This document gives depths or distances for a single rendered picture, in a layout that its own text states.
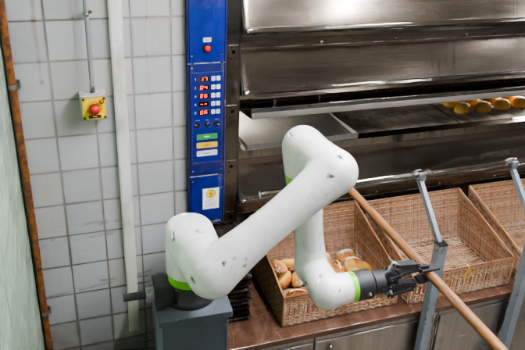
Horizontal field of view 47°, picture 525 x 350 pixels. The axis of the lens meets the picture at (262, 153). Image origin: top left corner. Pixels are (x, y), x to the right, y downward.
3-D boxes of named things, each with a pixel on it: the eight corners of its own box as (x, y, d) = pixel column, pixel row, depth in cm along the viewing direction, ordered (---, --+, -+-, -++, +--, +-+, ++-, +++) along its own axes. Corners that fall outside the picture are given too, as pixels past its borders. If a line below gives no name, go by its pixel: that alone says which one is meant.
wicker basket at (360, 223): (245, 262, 294) (247, 213, 282) (350, 244, 312) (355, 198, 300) (280, 329, 253) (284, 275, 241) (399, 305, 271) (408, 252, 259)
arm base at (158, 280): (126, 321, 163) (124, 303, 161) (121, 287, 176) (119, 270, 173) (220, 306, 170) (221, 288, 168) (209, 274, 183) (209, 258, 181)
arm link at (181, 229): (178, 301, 162) (177, 241, 154) (160, 269, 175) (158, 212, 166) (223, 289, 168) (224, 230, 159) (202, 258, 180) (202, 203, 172)
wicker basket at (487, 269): (357, 246, 311) (362, 199, 299) (450, 230, 328) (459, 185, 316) (407, 306, 269) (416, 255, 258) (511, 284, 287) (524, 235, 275)
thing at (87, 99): (80, 115, 238) (78, 91, 233) (106, 112, 241) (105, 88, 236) (81, 122, 231) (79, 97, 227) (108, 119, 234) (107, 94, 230)
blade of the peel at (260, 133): (358, 137, 286) (358, 133, 285) (247, 151, 268) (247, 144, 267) (325, 109, 316) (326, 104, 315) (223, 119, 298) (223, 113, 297)
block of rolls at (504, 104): (398, 79, 369) (400, 70, 367) (466, 74, 384) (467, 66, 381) (458, 116, 318) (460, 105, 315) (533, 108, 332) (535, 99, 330)
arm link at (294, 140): (294, 142, 161) (333, 130, 166) (272, 125, 172) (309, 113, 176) (298, 200, 170) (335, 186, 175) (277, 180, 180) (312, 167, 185)
